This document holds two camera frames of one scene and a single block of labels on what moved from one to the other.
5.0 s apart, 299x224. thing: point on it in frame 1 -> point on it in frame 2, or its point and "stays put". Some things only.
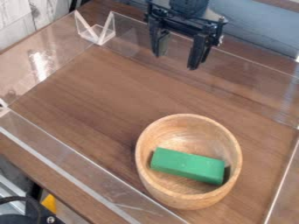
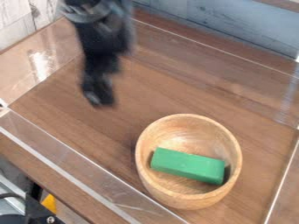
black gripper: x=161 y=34 -> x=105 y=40
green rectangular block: x=195 y=166 stays put
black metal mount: x=37 y=214 stays put
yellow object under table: x=50 y=202 stays put
